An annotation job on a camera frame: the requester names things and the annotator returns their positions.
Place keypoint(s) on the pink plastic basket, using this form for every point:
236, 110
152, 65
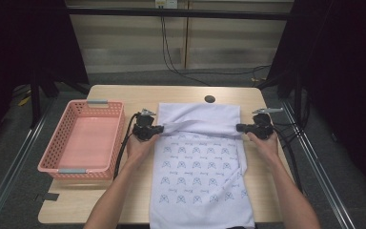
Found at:
85, 140

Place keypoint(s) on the yellow floor object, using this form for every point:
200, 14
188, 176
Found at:
24, 101

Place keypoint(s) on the white wall socket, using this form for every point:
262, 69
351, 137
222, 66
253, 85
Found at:
166, 4

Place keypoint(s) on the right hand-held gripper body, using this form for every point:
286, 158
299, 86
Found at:
263, 127

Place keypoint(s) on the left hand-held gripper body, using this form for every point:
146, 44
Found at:
143, 127

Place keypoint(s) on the pale lilac printed shirt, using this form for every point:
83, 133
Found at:
200, 191

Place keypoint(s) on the person's left hand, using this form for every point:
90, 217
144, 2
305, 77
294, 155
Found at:
138, 151

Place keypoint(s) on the black horizontal bar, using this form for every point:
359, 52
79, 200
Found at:
203, 14

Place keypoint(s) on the black curtain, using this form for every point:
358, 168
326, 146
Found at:
346, 79
19, 47

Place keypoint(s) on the grey tape piece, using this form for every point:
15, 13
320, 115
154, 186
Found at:
50, 196

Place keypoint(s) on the metal floor rail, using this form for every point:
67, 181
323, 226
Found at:
330, 191
16, 159

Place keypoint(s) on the dark round table grommet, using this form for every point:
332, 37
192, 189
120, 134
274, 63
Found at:
209, 99

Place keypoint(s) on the person's right hand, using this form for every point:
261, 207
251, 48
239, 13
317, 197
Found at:
267, 149

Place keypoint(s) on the black metal stand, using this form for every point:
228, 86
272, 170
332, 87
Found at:
35, 105

